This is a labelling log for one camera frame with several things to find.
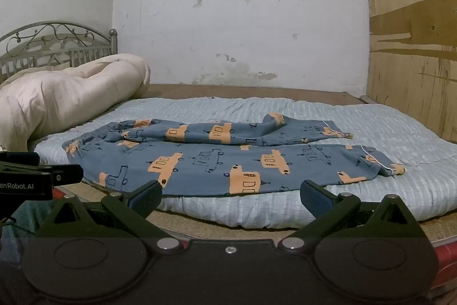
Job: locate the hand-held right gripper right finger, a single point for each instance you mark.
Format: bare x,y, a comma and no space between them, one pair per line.
315,196

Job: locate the grey metal headboard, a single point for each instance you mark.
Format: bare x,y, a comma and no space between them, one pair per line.
57,37

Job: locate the cream rolled comforter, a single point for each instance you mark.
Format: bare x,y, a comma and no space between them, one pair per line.
71,94

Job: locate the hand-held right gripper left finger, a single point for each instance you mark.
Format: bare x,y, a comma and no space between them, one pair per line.
144,197

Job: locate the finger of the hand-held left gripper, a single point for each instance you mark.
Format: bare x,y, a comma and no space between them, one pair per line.
69,173

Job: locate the blue pants with orange print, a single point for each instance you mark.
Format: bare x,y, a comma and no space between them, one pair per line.
214,162

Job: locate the teal cloth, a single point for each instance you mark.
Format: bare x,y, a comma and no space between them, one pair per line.
25,219

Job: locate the light blue quilted blanket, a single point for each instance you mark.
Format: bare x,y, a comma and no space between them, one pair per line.
357,126

